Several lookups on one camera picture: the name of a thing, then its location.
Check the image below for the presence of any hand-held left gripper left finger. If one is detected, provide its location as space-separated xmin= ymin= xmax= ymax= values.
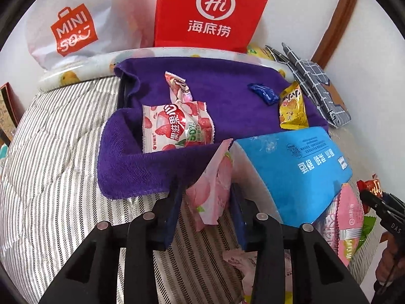
xmin=38 ymin=180 xmax=183 ymax=304

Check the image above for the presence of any brown wooden door frame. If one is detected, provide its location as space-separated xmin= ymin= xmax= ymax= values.
xmin=312 ymin=0 xmax=361 ymax=70

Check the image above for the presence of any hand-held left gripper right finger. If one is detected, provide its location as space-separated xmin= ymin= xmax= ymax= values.
xmin=230 ymin=182 xmax=371 ymax=304

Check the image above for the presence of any pale pink snack packet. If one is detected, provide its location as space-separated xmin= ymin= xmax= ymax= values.
xmin=222 ymin=250 xmax=293 ymax=304

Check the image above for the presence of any peach print pink packet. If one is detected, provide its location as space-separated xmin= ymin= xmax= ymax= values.
xmin=185 ymin=139 xmax=235 ymax=232

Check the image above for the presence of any blue tissue pack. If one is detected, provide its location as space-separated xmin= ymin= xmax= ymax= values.
xmin=232 ymin=126 xmax=354 ymax=229

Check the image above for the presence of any striped quilted cover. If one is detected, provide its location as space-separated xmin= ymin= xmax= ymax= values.
xmin=0 ymin=76 xmax=380 ymax=304

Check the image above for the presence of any yellow snack packet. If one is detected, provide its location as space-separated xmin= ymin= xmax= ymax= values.
xmin=278 ymin=81 xmax=310 ymax=130

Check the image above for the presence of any green snack packet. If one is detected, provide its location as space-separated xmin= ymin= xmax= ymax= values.
xmin=356 ymin=215 xmax=377 ymax=249

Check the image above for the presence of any person's right hand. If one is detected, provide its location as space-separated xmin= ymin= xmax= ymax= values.
xmin=376 ymin=237 xmax=400 ymax=286

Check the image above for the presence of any small blue snack packet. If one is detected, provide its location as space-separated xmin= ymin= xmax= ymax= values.
xmin=248 ymin=83 xmax=279 ymax=106

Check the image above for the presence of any large pink cracker bag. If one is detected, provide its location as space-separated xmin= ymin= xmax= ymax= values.
xmin=315 ymin=183 xmax=365 ymax=267

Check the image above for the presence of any red snack packet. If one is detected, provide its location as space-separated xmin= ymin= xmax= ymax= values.
xmin=357 ymin=179 xmax=383 ymax=213

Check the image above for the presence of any red paper bag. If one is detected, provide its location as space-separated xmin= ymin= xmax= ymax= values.
xmin=153 ymin=0 xmax=276 ymax=53

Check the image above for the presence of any grey checked cloth with star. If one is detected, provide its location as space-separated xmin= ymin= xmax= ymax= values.
xmin=265 ymin=42 xmax=352 ymax=129

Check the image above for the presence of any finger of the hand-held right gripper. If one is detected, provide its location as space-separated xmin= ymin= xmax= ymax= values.
xmin=360 ymin=189 xmax=385 ymax=220

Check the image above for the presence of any white plastic shopping bag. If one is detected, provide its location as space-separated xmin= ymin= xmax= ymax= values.
xmin=25 ymin=0 xmax=159 ymax=70

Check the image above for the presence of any yellow chips bag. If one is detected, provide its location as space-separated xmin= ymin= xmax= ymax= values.
xmin=247 ymin=44 xmax=273 ymax=59

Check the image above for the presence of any purple towel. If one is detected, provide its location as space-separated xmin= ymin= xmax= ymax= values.
xmin=97 ymin=58 xmax=330 ymax=198

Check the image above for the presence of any small pink white snack packet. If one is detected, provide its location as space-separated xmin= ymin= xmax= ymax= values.
xmin=164 ymin=71 xmax=194 ymax=104

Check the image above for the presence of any strawberry print snack packet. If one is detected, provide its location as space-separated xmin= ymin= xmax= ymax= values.
xmin=142 ymin=101 xmax=215 ymax=155

